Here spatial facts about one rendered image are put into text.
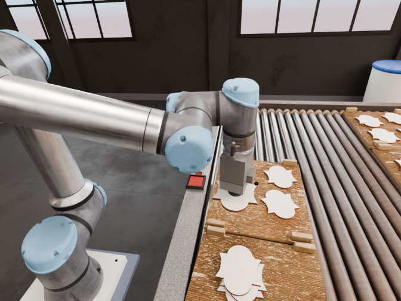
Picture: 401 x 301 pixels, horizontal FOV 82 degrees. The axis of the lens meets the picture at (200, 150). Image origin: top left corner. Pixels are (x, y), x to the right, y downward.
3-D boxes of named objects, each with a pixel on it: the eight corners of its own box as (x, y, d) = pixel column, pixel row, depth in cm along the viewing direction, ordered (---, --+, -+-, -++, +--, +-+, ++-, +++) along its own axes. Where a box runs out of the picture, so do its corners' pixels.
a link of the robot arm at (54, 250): (28, 289, 57) (1, 257, 49) (57, 241, 68) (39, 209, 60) (76, 290, 56) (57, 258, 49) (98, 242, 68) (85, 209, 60)
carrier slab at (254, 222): (203, 230, 79) (203, 227, 78) (221, 159, 112) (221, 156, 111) (313, 248, 72) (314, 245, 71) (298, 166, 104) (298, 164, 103)
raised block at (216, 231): (206, 234, 76) (206, 229, 74) (207, 229, 77) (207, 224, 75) (224, 237, 74) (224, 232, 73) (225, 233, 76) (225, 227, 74)
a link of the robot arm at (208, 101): (160, 106, 42) (221, 104, 42) (169, 86, 52) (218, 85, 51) (166, 143, 47) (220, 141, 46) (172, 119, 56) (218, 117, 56)
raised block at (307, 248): (293, 251, 69) (295, 245, 68) (292, 245, 71) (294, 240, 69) (314, 254, 68) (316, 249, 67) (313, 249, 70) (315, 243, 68)
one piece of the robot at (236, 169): (259, 153, 48) (252, 206, 58) (268, 133, 55) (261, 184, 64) (216, 144, 52) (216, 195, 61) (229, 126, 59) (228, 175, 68)
